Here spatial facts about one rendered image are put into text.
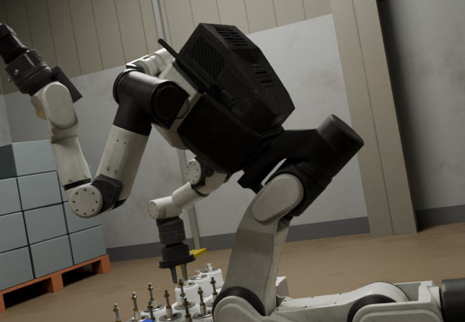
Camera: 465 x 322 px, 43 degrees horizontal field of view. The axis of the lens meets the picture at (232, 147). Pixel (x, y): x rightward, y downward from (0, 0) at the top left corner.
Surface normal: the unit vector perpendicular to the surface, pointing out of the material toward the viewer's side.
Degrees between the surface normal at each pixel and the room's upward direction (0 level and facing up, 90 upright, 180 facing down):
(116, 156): 90
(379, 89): 90
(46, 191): 90
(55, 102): 85
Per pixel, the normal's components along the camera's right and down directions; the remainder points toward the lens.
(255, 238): -0.36, 0.47
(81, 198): -0.13, 0.01
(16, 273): 0.85, -0.15
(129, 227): -0.34, 0.05
